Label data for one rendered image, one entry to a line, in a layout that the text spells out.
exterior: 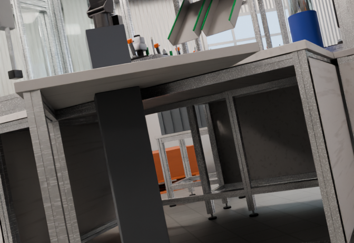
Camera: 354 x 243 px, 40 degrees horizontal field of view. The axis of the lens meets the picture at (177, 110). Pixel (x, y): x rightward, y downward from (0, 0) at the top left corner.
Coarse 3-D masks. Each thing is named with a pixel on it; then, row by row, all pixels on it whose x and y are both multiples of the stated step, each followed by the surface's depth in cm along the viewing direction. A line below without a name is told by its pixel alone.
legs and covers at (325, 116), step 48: (144, 96) 186; (336, 96) 207; (0, 144) 223; (96, 144) 300; (240, 144) 311; (336, 144) 178; (0, 192) 221; (96, 192) 290; (240, 192) 314; (336, 192) 161; (48, 240) 246; (336, 240) 159
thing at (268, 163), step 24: (240, 96) 347; (264, 96) 344; (288, 96) 337; (192, 120) 329; (216, 120) 360; (240, 120) 352; (264, 120) 345; (288, 120) 338; (216, 144) 356; (264, 144) 346; (288, 144) 339; (216, 168) 357; (264, 168) 346; (288, 168) 339; (312, 168) 332; (216, 216) 329
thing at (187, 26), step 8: (184, 0) 211; (200, 0) 211; (208, 0) 202; (184, 8) 210; (192, 8) 210; (200, 8) 206; (176, 16) 204; (184, 16) 209; (192, 16) 205; (200, 16) 194; (176, 24) 202; (184, 24) 204; (192, 24) 200; (200, 24) 193; (176, 32) 201; (184, 32) 200; (192, 32) 196; (200, 32) 192; (176, 40) 199; (184, 40) 195
